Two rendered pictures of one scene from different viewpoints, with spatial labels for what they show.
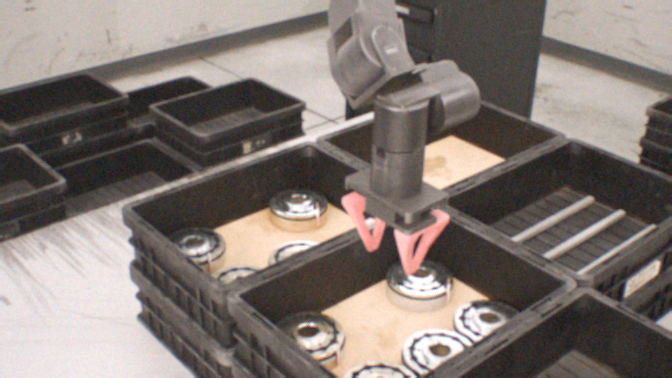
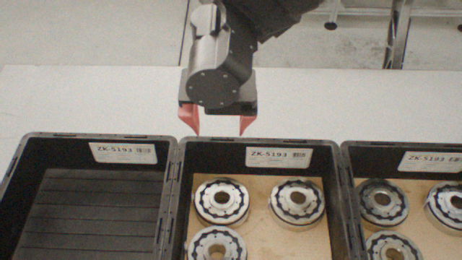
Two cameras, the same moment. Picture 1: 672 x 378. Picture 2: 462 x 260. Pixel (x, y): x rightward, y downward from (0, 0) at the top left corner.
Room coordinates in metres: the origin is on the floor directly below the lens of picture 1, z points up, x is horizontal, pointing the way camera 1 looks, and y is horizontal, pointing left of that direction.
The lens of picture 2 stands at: (1.08, -0.36, 1.54)
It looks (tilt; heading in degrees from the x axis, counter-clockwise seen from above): 50 degrees down; 133
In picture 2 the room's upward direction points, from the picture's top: straight up
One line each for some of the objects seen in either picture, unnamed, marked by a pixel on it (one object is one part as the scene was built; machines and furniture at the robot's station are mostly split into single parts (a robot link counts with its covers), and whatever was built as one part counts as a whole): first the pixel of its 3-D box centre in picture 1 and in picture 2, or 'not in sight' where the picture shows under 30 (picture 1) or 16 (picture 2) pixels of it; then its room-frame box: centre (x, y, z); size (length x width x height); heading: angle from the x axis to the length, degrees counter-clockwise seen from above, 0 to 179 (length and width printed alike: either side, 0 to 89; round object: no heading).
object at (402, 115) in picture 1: (404, 118); (215, 37); (0.79, -0.07, 1.23); 0.07 x 0.06 x 0.07; 132
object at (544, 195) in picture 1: (570, 230); not in sight; (1.17, -0.40, 0.87); 0.40 x 0.30 x 0.11; 131
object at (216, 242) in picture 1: (193, 245); (456, 204); (1.11, 0.23, 0.86); 0.10 x 0.10 x 0.01
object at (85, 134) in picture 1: (60, 161); not in sight; (2.35, 0.91, 0.37); 0.40 x 0.30 x 0.45; 132
